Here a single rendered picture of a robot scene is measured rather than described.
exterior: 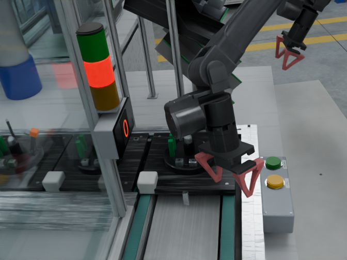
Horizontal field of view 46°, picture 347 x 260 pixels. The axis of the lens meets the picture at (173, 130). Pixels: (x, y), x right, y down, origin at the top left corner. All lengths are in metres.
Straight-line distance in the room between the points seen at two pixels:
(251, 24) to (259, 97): 0.78
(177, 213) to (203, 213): 0.06
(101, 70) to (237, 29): 0.26
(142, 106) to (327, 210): 0.79
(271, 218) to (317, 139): 0.46
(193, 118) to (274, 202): 0.34
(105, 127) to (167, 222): 0.34
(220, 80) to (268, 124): 0.69
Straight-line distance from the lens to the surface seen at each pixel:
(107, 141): 0.77
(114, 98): 0.77
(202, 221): 0.99
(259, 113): 1.45
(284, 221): 0.96
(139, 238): 0.94
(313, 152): 1.29
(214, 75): 0.72
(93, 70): 0.74
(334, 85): 3.43
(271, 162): 1.06
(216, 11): 1.32
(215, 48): 0.74
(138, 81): 1.74
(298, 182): 1.18
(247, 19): 0.78
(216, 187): 0.99
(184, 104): 0.73
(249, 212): 0.95
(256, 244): 0.89
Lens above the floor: 1.65
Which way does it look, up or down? 34 degrees down
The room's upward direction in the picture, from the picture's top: 8 degrees counter-clockwise
